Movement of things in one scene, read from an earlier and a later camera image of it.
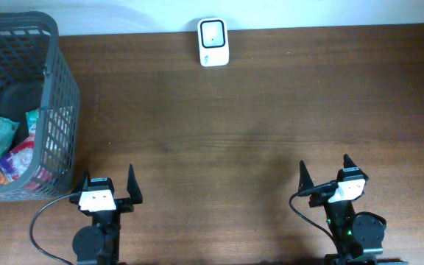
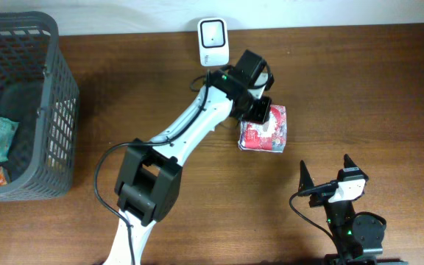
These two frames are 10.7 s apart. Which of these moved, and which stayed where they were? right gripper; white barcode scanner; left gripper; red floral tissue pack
Moved: red floral tissue pack; left gripper
Stayed: right gripper; white barcode scanner
